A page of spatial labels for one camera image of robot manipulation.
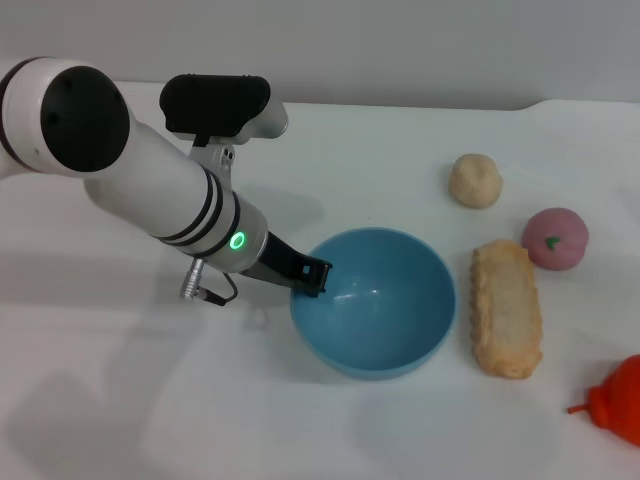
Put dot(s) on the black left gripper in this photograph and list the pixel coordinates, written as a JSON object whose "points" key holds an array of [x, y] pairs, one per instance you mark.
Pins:
{"points": [[280, 265]]}

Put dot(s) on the blue bowl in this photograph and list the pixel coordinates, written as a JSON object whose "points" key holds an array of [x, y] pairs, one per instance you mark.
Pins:
{"points": [[380, 325]]}

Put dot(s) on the long rectangular toast bread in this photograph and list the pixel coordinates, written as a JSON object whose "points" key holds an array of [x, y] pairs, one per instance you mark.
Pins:
{"points": [[507, 310]]}

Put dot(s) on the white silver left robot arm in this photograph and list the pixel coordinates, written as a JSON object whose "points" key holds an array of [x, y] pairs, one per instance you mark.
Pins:
{"points": [[150, 170]]}

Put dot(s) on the beige round bun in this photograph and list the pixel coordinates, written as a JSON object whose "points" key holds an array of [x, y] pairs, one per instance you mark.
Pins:
{"points": [[475, 182]]}

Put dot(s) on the pink peach bun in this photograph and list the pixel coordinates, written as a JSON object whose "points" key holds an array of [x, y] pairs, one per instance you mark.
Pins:
{"points": [[555, 240]]}

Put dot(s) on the red orange plastic toy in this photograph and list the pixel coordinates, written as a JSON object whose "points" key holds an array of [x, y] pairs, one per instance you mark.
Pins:
{"points": [[620, 400]]}

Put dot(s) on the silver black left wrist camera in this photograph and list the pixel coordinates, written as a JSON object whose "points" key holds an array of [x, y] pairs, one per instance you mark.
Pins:
{"points": [[215, 105]]}

